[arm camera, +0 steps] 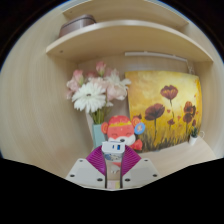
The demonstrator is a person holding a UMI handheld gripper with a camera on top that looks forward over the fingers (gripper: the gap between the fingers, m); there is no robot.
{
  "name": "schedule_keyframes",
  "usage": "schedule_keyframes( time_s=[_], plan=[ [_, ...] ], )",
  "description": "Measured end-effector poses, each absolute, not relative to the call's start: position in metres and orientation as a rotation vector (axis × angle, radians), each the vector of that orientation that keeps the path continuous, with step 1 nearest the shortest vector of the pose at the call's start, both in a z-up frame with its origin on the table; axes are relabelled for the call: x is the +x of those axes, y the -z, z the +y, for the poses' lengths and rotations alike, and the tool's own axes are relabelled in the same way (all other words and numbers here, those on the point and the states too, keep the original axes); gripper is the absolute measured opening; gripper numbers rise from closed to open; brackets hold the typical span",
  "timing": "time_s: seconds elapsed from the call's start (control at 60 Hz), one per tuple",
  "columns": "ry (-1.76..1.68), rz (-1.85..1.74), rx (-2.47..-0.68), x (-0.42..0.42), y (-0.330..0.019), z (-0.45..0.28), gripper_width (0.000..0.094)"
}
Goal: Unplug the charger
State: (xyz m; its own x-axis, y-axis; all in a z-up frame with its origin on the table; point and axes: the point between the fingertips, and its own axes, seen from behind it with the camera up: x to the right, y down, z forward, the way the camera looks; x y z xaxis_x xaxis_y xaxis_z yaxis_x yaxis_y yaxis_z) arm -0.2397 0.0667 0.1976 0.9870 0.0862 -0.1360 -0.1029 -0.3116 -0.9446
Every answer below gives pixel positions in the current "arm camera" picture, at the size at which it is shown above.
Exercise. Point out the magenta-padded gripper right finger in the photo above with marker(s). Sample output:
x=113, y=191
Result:
x=140, y=171

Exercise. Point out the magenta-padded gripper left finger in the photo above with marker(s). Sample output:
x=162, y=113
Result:
x=85, y=171

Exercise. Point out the light blue vase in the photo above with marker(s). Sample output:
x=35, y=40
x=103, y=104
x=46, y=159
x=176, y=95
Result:
x=98, y=135

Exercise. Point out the red plush mouse toy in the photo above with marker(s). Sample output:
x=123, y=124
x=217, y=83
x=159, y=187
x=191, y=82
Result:
x=121, y=130

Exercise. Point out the yellow poppy flower painting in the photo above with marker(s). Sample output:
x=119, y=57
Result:
x=166, y=106

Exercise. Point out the pink and white flower bouquet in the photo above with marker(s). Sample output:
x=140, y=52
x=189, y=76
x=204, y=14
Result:
x=90, y=96

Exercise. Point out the white light bar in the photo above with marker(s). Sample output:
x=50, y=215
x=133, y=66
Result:
x=153, y=55

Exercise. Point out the wooden shelf unit with items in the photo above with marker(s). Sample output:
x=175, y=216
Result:
x=126, y=36

